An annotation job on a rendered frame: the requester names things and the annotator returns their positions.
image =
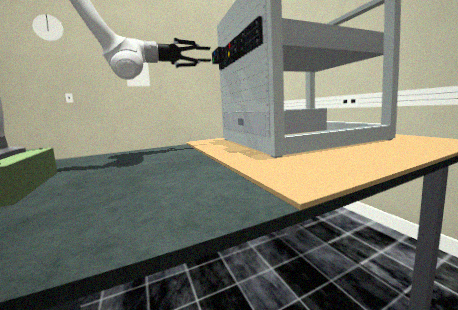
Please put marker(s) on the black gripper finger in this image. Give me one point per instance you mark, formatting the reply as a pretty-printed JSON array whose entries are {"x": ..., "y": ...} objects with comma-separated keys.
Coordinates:
[
  {"x": 187, "y": 42},
  {"x": 197, "y": 61}
]

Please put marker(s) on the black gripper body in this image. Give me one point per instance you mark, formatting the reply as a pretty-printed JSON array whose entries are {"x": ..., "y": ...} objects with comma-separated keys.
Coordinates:
[{"x": 163, "y": 52}]

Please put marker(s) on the orange flat board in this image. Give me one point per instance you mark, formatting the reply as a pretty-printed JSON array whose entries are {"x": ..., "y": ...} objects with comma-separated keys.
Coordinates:
[{"x": 310, "y": 178}]

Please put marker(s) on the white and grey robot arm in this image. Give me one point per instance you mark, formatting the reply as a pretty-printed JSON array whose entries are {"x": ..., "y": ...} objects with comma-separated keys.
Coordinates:
[{"x": 124, "y": 58}]

